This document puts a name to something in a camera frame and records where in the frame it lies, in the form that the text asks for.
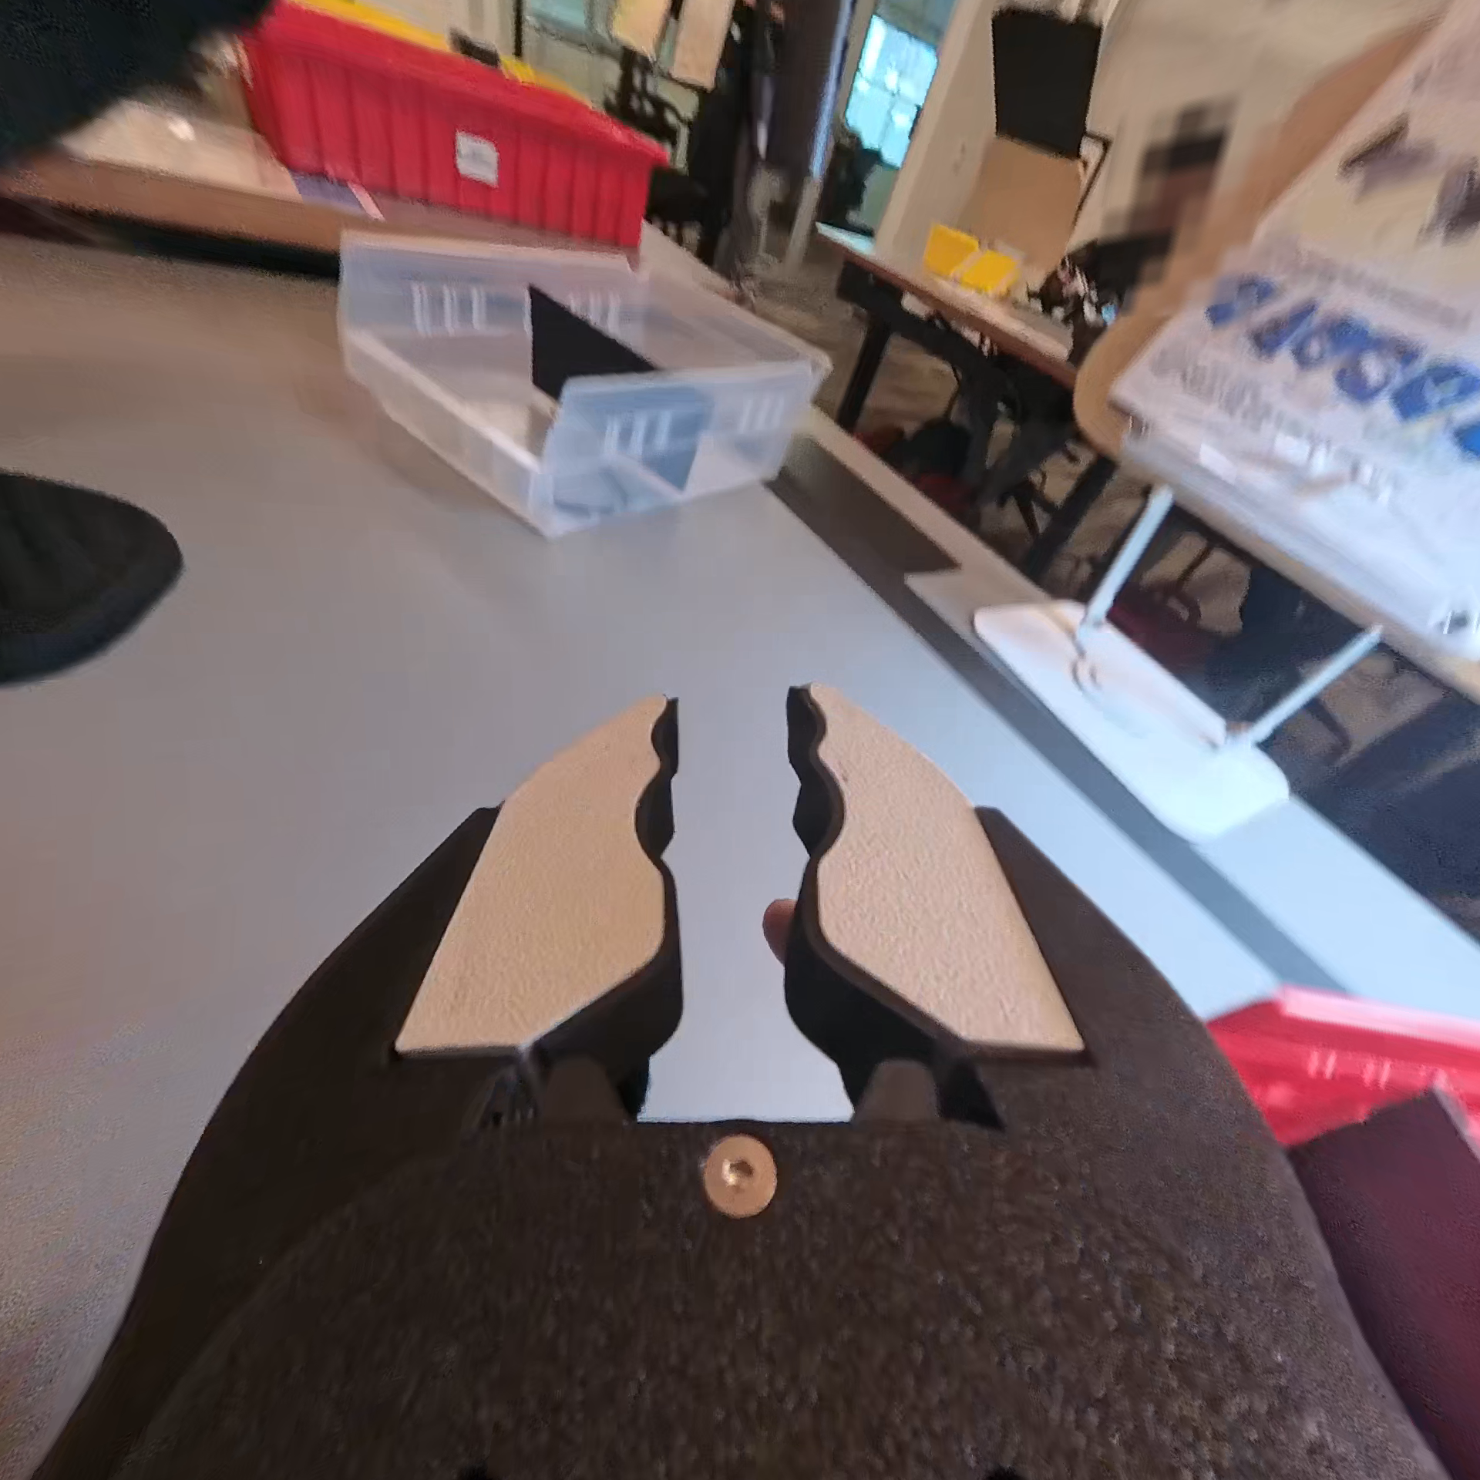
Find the yellow plastic bin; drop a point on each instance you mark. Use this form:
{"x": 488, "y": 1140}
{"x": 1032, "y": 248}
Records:
{"x": 996, "y": 268}
{"x": 950, "y": 252}

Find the white router with antennas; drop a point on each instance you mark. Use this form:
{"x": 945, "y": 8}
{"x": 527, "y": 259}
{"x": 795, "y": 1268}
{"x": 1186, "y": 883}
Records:
{"x": 1146, "y": 718}

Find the white printed poster board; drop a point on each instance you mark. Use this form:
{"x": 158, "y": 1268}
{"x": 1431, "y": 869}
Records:
{"x": 1332, "y": 382}

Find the dark red cloth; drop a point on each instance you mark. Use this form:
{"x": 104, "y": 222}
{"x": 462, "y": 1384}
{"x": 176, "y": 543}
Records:
{"x": 1401, "y": 1249}

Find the clear plastic organizer box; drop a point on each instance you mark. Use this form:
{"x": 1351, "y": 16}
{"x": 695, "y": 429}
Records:
{"x": 579, "y": 382}

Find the black card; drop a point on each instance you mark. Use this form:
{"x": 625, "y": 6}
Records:
{"x": 584, "y": 341}

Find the wooden table with black legs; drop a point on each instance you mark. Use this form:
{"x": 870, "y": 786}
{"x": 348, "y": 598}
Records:
{"x": 982, "y": 320}

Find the person's right hand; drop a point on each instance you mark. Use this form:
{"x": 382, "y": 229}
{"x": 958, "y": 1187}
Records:
{"x": 781, "y": 929}

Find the black wall panel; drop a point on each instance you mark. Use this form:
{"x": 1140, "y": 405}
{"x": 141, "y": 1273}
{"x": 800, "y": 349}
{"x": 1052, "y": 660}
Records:
{"x": 1045, "y": 74}

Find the red plastic basket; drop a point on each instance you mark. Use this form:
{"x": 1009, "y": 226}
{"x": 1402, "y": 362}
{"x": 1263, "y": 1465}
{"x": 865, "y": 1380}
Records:
{"x": 1354, "y": 1065}

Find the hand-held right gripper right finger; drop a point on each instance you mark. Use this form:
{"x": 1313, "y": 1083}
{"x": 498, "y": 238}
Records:
{"x": 936, "y": 901}

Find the red storage bin yellow lid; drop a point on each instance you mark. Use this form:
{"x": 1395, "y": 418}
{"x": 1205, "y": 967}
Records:
{"x": 452, "y": 129}

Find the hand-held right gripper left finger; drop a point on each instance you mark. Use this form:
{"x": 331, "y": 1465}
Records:
{"x": 542, "y": 892}

